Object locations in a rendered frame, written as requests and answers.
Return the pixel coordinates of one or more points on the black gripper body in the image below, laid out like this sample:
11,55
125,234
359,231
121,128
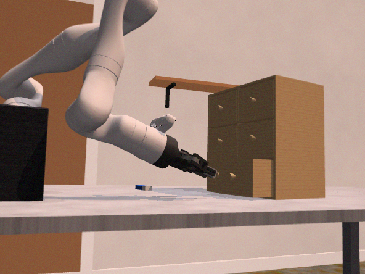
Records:
171,152

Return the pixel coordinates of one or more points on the brown wooden drawer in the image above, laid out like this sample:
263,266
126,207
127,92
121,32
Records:
222,142
256,100
213,183
223,108
246,177
256,138

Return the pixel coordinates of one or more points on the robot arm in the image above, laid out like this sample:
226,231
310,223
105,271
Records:
89,115

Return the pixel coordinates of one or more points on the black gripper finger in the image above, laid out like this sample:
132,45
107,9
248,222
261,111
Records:
198,164
183,169

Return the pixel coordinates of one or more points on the brown wooden chest of drawers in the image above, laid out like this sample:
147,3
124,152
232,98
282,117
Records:
299,154

